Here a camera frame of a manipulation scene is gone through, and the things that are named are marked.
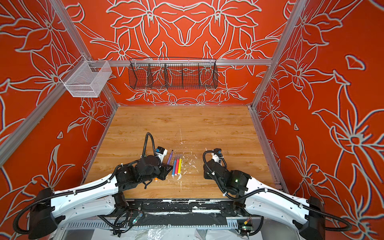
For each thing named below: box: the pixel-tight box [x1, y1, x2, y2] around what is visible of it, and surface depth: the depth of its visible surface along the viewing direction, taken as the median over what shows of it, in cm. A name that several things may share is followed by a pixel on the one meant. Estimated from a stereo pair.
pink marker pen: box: [174, 155, 180, 176], surface depth 89 cm
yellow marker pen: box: [178, 154, 183, 175], surface depth 89 cm
